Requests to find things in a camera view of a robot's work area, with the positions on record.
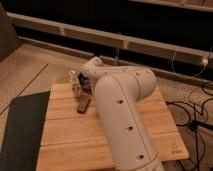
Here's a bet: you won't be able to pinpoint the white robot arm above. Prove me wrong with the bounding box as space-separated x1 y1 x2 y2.
81 57 165 171

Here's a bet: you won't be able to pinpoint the small clear plastic bottle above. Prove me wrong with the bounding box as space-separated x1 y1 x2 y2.
69 70 82 98

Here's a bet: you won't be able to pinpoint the dark floor mat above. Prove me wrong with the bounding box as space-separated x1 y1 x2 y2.
0 91 50 171

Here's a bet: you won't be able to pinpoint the white power plug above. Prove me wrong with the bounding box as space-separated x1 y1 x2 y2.
201 58 209 66

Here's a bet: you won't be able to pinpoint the long wooden shelf rail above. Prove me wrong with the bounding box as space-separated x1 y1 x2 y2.
7 12 213 62

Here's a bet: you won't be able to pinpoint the black tangled floor cables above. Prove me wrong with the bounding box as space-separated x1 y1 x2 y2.
165 81 213 171

